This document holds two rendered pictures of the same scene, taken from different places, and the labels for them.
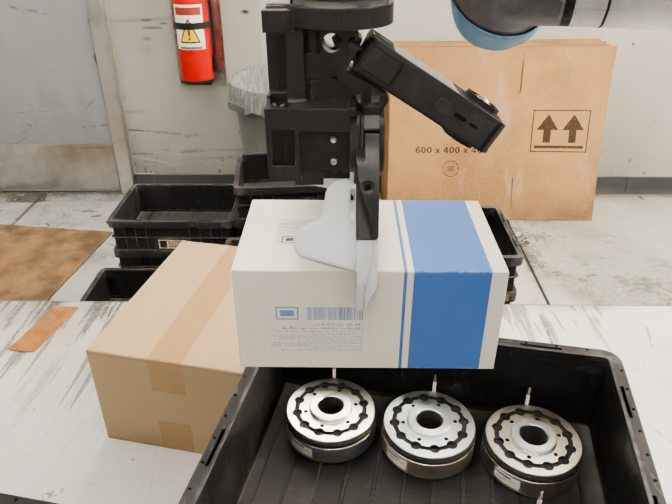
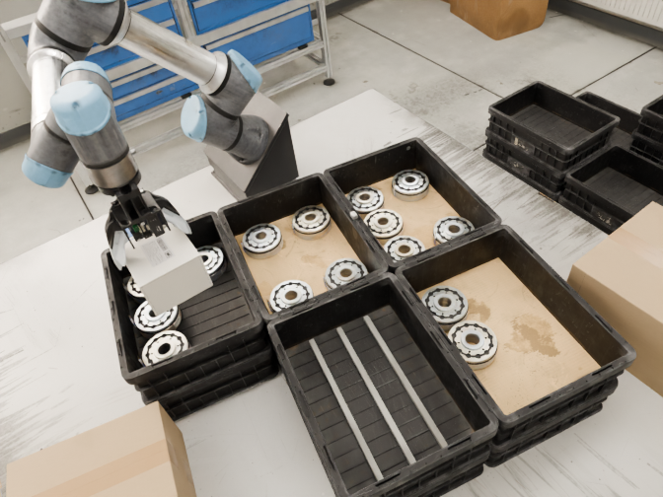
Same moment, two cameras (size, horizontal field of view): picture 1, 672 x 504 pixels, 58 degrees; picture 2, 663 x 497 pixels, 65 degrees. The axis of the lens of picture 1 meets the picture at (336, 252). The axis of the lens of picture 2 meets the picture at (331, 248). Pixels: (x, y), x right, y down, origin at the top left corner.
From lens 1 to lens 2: 1.02 m
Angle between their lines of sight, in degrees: 85
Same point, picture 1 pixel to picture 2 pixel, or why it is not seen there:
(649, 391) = (54, 301)
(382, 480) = (188, 324)
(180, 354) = (157, 445)
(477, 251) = not seen: hidden behind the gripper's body
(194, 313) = (113, 474)
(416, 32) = not seen: outside the picture
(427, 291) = not seen: hidden behind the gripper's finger
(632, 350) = (18, 316)
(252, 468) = (208, 369)
